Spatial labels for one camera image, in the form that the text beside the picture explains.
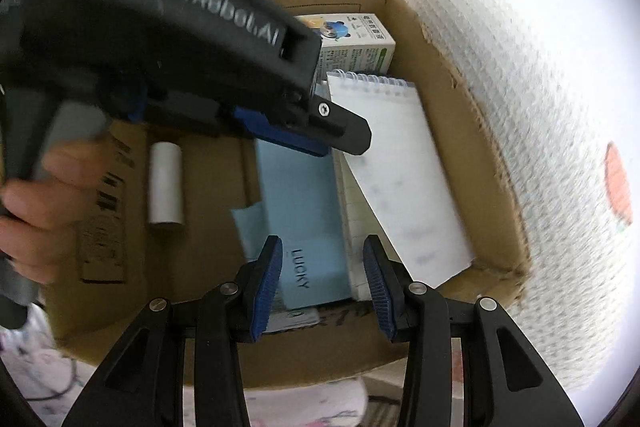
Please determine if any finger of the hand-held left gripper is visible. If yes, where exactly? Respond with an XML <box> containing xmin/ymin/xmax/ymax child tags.
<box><xmin>231</xmin><ymin>106</ymin><xmax>332</xmax><ymax>156</ymax></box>
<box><xmin>284</xmin><ymin>96</ymin><xmax>372</xmax><ymax>156</ymax></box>

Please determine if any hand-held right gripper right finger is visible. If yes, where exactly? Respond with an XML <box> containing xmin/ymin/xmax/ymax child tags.
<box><xmin>362</xmin><ymin>234</ymin><xmax>583</xmax><ymax>427</ymax></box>

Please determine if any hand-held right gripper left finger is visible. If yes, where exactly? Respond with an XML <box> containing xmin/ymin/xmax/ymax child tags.
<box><xmin>62</xmin><ymin>234</ymin><xmax>284</xmax><ymax>427</ymax></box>

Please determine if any white spiral notepad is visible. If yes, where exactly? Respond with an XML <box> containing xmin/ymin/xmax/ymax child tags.
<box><xmin>326</xmin><ymin>71</ymin><xmax>476</xmax><ymax>289</ymax></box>

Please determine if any brown cardboard box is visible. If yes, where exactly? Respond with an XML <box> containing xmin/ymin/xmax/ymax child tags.
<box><xmin>42</xmin><ymin>0</ymin><xmax>532</xmax><ymax>390</ymax></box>

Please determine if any white toilet roll tube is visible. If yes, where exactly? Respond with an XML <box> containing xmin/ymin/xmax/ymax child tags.
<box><xmin>146</xmin><ymin>141</ymin><xmax>187</xmax><ymax>228</ymax></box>

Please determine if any person's left hand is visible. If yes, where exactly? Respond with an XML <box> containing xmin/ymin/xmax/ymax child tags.
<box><xmin>0</xmin><ymin>138</ymin><xmax>111</xmax><ymax>280</ymax></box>

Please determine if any white printed packet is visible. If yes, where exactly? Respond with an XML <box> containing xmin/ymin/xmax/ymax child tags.
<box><xmin>265</xmin><ymin>306</ymin><xmax>321</xmax><ymax>334</ymax></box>

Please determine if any grid paper notebook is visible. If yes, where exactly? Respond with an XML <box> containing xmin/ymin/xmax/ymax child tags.
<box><xmin>332</xmin><ymin>154</ymin><xmax>373</xmax><ymax>303</ymax></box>

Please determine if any white and green carton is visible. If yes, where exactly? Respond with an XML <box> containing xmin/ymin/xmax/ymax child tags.
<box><xmin>294</xmin><ymin>13</ymin><xmax>397</xmax><ymax>80</ymax></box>

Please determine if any light blue book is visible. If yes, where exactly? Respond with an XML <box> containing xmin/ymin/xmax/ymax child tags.
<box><xmin>230</xmin><ymin>139</ymin><xmax>353</xmax><ymax>310</ymax></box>

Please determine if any pink cat printed blanket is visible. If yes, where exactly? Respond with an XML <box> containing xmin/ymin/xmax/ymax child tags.
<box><xmin>215</xmin><ymin>0</ymin><xmax>640</xmax><ymax>395</ymax></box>

